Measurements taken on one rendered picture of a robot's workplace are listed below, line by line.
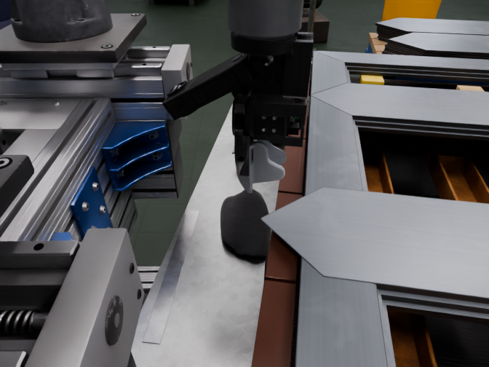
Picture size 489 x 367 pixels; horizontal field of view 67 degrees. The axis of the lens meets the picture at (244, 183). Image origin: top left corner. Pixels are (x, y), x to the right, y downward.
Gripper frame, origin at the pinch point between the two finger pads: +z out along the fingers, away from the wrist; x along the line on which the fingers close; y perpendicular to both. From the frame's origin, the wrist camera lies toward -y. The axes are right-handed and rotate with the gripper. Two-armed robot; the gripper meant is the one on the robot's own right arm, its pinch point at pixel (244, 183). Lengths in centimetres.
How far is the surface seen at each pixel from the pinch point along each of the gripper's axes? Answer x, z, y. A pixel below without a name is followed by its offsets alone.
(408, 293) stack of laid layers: -10.1, 6.5, 21.4
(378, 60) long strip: 71, 6, 29
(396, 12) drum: 298, 41, 81
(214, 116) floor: 191, 90, -50
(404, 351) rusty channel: -8.5, 21.9, 25.1
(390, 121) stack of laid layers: 34.4, 6.5, 26.4
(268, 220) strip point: -0.9, 5.5, 3.7
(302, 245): -5.2, 5.5, 8.5
